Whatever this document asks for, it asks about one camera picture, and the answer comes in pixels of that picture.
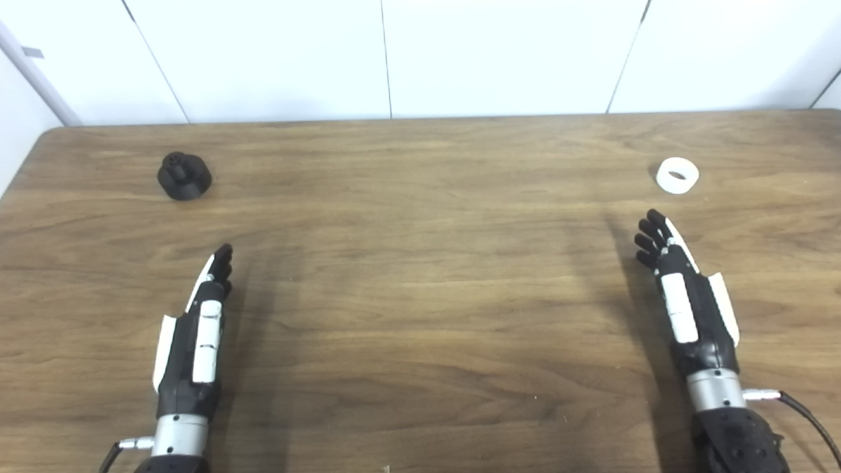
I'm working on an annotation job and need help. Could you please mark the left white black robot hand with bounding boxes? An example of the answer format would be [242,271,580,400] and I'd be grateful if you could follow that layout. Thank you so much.
[152,244,234,420]

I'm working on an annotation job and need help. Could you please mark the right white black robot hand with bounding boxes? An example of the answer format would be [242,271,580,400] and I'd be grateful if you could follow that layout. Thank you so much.
[633,208,741,377]

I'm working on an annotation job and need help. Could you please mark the white ring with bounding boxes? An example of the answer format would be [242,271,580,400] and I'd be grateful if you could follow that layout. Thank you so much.
[656,157,700,195]

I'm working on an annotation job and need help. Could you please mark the round black part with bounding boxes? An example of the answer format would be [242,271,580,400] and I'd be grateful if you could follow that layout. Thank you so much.
[157,152,213,201]

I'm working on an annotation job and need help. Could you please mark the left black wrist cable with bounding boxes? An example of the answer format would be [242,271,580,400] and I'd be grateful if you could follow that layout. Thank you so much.
[99,436,156,473]

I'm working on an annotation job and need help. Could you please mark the grey wall corner post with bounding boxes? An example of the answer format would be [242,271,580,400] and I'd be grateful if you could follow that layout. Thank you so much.
[0,20,83,127]

